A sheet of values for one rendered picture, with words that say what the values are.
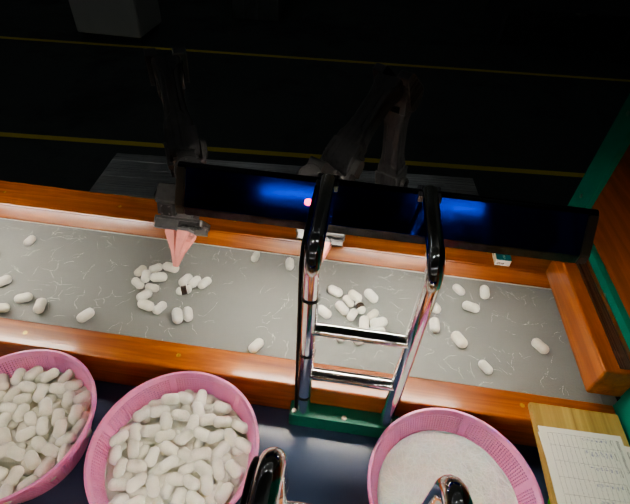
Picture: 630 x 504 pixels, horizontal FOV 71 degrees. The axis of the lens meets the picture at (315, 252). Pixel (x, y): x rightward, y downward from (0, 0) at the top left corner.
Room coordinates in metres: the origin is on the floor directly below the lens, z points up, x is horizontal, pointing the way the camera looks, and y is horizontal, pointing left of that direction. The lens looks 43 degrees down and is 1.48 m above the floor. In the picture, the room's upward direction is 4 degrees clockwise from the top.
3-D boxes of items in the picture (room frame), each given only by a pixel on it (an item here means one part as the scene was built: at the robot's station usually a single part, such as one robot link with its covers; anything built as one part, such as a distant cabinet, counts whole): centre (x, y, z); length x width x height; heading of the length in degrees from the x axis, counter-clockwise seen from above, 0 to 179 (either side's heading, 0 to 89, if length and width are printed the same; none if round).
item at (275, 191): (0.54, -0.09, 1.08); 0.62 x 0.08 x 0.07; 85
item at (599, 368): (0.56, -0.54, 0.83); 0.30 x 0.06 x 0.07; 175
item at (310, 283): (0.46, -0.08, 0.90); 0.20 x 0.19 x 0.45; 85
